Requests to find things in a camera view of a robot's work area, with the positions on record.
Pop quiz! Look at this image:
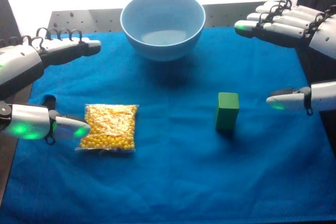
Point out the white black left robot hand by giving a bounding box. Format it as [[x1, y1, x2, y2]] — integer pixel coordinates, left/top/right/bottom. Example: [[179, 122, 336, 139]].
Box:
[[0, 27, 102, 146]]

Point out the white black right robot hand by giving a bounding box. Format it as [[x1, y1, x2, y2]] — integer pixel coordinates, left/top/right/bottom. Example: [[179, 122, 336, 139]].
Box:
[[234, 0, 336, 116]]

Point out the bag of yellow beads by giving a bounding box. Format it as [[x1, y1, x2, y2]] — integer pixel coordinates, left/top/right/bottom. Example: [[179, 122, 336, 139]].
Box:
[[75, 103, 139, 153]]

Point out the green block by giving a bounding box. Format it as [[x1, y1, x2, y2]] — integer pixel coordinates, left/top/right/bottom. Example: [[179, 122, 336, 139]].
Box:
[[214, 92, 240, 132]]

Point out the light blue bowl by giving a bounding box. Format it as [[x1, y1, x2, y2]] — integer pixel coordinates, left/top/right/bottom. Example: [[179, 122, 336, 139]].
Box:
[[120, 0, 207, 62]]

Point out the blue cloth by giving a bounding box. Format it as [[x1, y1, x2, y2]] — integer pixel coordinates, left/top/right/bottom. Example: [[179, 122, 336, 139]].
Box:
[[0, 26, 336, 224]]

